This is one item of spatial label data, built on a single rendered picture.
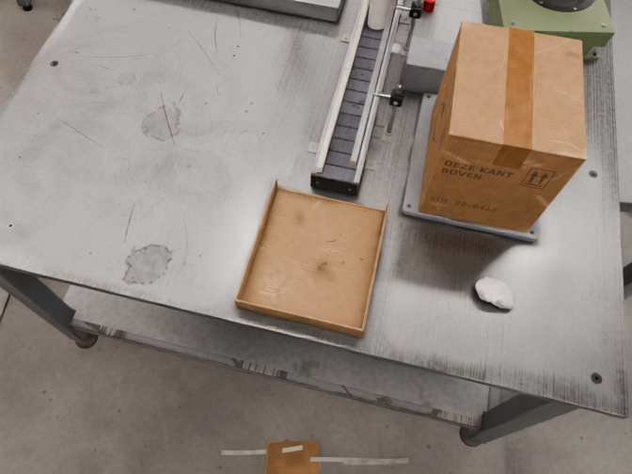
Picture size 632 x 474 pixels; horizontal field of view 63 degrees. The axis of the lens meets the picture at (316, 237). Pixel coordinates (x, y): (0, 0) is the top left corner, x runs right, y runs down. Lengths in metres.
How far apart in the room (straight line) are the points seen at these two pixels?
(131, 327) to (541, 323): 1.21
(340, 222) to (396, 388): 0.69
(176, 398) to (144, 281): 0.84
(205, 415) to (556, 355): 1.17
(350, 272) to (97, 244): 0.54
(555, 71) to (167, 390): 1.51
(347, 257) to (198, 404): 0.96
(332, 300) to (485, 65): 0.55
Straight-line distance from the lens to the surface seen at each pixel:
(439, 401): 1.69
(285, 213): 1.16
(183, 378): 1.92
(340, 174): 1.16
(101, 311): 1.83
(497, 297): 1.12
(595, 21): 1.64
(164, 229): 1.18
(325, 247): 1.12
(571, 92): 1.11
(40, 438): 2.03
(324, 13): 1.56
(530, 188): 1.08
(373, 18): 1.46
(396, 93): 1.20
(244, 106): 1.35
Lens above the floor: 1.83
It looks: 62 degrees down
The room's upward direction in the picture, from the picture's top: 3 degrees clockwise
